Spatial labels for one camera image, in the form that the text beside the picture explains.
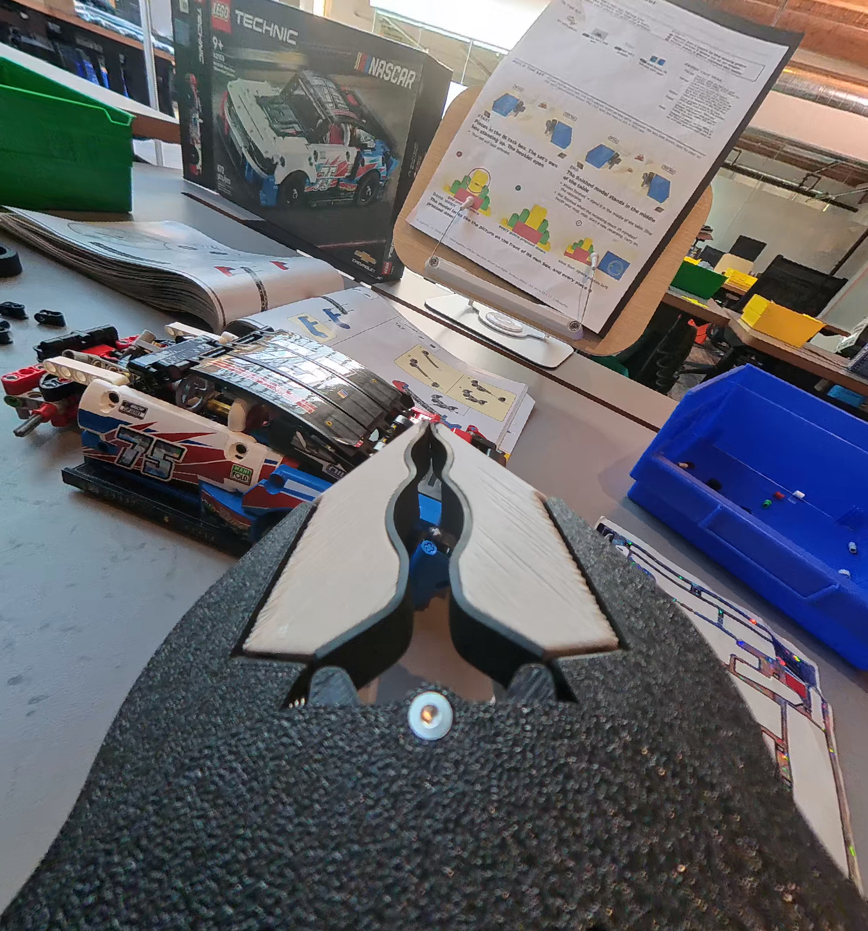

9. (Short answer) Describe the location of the blue plastic bin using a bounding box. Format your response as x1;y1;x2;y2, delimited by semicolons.
627;364;868;672

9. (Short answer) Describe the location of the toy brick race car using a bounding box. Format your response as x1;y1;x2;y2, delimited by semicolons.
0;323;511;612

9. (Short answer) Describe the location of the black toy set box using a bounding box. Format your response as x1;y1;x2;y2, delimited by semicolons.
172;0;453;285

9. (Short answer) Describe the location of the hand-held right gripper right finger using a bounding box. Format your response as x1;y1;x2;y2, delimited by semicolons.
431;423;621;688

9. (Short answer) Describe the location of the sticker sheet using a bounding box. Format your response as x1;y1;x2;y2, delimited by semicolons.
595;516;864;892

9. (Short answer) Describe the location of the silver ventilation duct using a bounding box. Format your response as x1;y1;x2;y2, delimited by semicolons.
772;69;868;121

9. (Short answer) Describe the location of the background wooden workbench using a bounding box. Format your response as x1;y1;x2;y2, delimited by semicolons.
659;287;868;408

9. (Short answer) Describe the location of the white stand base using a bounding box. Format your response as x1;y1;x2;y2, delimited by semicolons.
424;255;584;369

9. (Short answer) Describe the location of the open building instruction booklet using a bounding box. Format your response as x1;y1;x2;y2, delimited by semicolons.
0;206;535;455

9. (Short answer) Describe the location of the small green plastic bin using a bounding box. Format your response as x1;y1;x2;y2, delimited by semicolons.
673;260;729;301

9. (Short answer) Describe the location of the printed instruction sheet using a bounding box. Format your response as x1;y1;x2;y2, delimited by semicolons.
407;0;804;336

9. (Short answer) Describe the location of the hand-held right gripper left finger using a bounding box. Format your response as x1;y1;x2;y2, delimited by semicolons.
242;420;432;688

